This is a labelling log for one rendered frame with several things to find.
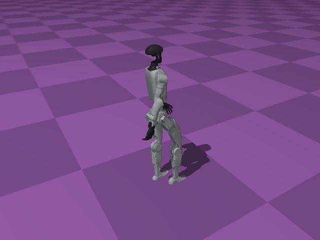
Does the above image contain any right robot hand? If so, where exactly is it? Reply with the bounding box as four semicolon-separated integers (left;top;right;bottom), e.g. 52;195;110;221
142;121;156;141

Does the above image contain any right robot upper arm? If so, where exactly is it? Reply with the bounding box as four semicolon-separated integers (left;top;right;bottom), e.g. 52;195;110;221
153;72;168;105

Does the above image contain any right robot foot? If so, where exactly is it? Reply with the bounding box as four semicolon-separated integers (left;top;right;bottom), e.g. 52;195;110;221
168;174;186;185

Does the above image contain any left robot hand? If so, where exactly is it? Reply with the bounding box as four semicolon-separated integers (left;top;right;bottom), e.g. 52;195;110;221
163;102;173;115

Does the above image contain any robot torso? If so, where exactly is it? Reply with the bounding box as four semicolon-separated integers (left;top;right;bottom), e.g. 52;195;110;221
145;66;167;125

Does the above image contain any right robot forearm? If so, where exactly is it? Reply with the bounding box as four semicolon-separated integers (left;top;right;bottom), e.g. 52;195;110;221
148;99;163;127

